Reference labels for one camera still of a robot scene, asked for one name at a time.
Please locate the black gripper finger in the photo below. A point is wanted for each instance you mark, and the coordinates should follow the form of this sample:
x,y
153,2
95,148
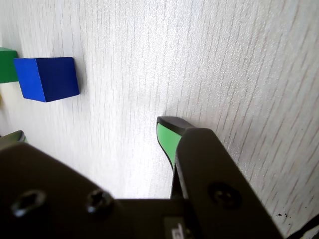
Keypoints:
x,y
45,189
211,174

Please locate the green cube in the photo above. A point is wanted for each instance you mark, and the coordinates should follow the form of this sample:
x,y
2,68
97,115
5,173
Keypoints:
x,y
6,66

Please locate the blue cube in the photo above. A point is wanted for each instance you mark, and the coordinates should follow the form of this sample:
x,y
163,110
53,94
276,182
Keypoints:
x,y
47,78

